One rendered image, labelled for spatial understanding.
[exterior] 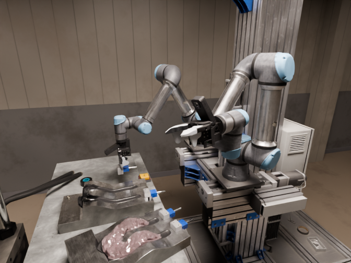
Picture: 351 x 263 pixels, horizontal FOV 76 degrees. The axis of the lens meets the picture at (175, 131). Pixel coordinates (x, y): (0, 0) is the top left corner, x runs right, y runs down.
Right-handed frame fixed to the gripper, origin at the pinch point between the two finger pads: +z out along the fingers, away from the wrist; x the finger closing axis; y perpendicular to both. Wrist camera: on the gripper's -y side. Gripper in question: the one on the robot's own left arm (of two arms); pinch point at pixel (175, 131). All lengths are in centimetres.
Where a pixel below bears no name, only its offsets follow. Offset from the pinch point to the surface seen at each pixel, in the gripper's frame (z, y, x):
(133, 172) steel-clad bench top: -36, 53, 99
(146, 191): -19, 47, 55
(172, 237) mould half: -12, 57, 24
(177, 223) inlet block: -18, 54, 27
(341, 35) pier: -348, -51, 47
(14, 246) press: 45, 58, 79
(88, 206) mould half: 13, 44, 61
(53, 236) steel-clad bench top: 29, 57, 69
